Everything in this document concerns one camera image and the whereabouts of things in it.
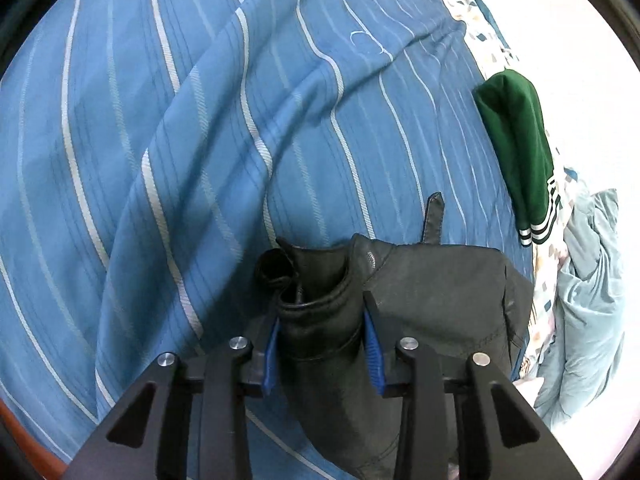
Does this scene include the blue striped plaid bed cover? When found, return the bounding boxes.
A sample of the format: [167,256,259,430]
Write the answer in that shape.
[0,0,578,467]

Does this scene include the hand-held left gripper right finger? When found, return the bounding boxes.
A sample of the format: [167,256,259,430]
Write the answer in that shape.
[362,290,583,480]

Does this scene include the green garment with white stripes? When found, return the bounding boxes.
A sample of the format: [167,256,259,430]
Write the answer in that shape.
[472,70,564,247]

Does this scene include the light blue quilt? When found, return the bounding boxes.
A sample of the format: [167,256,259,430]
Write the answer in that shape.
[532,187,627,427]

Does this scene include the black leather jacket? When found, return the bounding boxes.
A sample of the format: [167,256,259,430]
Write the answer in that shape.
[255,191,536,480]

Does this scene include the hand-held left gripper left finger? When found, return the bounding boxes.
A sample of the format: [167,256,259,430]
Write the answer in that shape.
[75,305,283,480]

